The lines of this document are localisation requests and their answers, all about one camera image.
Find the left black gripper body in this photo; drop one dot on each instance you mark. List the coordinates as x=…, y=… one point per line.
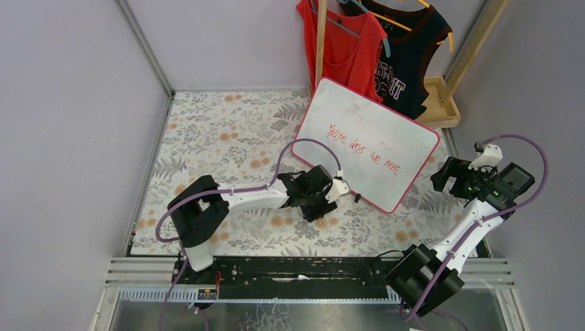
x=317, y=192

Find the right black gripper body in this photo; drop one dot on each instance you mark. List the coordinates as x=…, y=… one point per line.
x=455, y=175

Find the pink framed whiteboard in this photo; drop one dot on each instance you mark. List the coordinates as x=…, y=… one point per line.
x=380, y=151

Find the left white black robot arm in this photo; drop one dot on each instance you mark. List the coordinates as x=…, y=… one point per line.
x=199, y=210

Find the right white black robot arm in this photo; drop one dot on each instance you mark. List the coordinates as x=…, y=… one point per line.
x=489, y=209

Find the wooden clothes rack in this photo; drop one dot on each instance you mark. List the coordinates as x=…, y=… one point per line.
x=441, y=109

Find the floral patterned tablecloth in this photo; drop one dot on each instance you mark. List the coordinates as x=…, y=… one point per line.
x=237, y=137

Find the red tank top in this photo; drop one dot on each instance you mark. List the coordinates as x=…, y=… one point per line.
x=348, y=60

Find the dark navy basketball jersey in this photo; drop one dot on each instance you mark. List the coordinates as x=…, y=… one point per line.
x=414, y=38

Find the blue grey clothes hanger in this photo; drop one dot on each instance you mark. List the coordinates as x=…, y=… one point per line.
x=349, y=23

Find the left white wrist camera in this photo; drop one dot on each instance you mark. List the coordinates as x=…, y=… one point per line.
x=338, y=188

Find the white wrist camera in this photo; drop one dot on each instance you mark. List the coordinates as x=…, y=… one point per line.
x=487, y=155
x=338, y=188

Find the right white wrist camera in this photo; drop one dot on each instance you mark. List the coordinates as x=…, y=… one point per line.
x=487, y=155

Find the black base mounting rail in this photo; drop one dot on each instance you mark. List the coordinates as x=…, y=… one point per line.
x=302, y=278

